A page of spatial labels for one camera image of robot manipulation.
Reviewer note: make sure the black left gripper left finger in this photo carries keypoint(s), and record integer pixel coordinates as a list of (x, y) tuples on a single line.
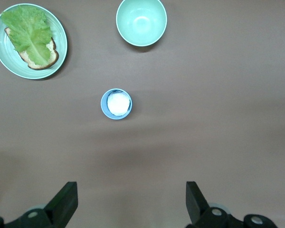
[(64, 202)]

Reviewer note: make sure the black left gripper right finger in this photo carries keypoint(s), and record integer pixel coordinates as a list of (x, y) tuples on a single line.
[(197, 204)]

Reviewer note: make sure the blue plastic cup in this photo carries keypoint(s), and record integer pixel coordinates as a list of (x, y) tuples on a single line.
[(116, 104)]

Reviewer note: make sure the toasted bread slice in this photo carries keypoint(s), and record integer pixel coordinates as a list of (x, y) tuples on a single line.
[(53, 53)]

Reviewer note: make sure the pale green plate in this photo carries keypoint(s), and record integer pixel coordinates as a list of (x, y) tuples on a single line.
[(7, 57)]

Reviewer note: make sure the green lettuce leaf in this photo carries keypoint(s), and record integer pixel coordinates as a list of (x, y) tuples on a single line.
[(28, 33)]

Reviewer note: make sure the pale green bowl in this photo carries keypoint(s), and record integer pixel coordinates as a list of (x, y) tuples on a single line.
[(141, 21)]

